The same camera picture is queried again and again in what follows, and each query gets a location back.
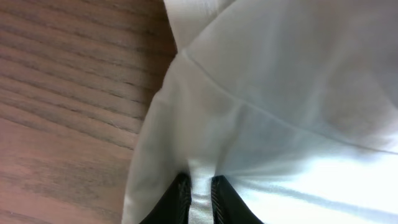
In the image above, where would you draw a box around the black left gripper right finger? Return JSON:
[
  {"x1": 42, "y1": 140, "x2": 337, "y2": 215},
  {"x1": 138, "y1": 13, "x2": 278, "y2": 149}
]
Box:
[{"x1": 211, "y1": 175, "x2": 263, "y2": 224}]

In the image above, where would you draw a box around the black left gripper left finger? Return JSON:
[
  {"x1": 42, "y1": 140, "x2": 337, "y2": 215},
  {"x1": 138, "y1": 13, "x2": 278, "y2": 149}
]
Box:
[{"x1": 140, "y1": 173, "x2": 192, "y2": 224}]

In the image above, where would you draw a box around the white t-shirt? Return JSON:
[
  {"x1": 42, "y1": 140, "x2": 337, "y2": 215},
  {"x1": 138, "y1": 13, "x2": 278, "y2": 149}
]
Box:
[{"x1": 122, "y1": 0, "x2": 397, "y2": 223}]

